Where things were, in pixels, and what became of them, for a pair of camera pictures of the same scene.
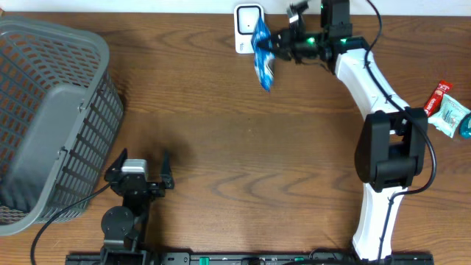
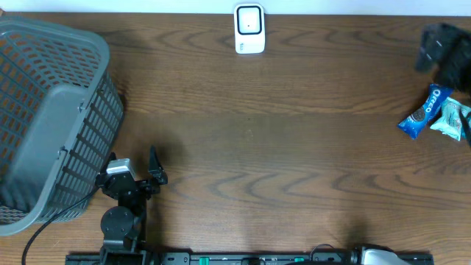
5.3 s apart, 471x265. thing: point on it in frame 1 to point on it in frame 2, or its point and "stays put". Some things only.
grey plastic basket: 60,110 stays put
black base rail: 255,258 stays put
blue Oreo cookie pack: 263,56 to 415,121
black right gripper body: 296,41 to 458,46
